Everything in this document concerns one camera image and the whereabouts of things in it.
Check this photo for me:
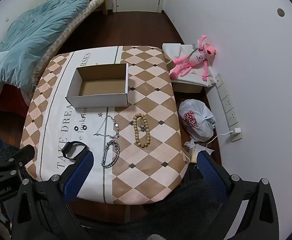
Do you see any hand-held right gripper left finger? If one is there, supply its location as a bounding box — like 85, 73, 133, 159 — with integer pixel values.
12, 150, 95, 240

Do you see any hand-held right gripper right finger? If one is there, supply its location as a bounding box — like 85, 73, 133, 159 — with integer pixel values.
196, 151, 280, 240

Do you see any black wristband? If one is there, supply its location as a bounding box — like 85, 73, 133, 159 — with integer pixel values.
61, 141, 89, 161

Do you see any thick silver chain bracelet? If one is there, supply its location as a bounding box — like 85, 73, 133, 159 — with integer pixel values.
101, 140, 121, 169

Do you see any thin silver necklace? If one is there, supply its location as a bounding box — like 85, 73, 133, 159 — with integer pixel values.
93, 115, 121, 139

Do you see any wooden bead bracelet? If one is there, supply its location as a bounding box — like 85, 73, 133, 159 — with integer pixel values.
132, 113, 152, 149

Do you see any cardboard box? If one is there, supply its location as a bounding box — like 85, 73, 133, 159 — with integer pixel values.
65, 63, 129, 109

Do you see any crumpled white paper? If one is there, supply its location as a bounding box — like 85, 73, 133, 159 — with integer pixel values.
184, 140, 215, 163

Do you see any wooden table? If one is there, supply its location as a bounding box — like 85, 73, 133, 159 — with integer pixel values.
67, 196, 147, 224

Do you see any white plastic bag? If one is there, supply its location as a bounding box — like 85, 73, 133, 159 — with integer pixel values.
178, 99, 216, 141

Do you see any dark fleece clothing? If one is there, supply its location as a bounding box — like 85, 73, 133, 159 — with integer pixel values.
86, 179, 228, 240

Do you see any white power strip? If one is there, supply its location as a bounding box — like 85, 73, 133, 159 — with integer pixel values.
215, 73, 244, 142

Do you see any brown cardboard carton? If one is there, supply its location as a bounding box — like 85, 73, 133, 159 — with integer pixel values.
172, 81, 204, 94

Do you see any checked brown tablecloth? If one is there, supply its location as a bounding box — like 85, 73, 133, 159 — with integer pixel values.
19, 45, 189, 205

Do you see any bed with teal blanket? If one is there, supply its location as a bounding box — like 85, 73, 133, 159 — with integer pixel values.
0, 0, 109, 112

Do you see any pink plush toy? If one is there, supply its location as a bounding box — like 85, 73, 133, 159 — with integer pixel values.
169, 35, 218, 81

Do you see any white cable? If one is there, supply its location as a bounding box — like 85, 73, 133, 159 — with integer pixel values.
205, 130, 234, 153

